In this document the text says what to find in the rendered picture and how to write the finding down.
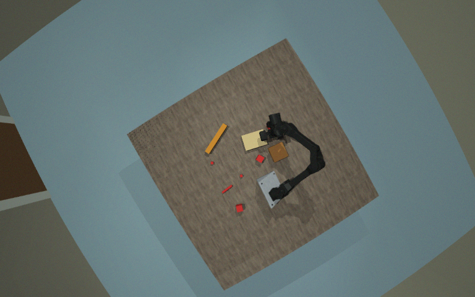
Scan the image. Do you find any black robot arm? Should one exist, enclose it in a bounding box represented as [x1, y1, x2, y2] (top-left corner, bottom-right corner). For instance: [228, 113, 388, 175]
[267, 113, 325, 201]

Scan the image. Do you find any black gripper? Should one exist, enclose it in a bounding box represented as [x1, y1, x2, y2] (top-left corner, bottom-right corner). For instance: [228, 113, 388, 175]
[259, 128, 277, 141]

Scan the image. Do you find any orange flat bar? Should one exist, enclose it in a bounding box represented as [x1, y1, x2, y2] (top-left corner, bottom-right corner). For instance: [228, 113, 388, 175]
[205, 123, 227, 154]

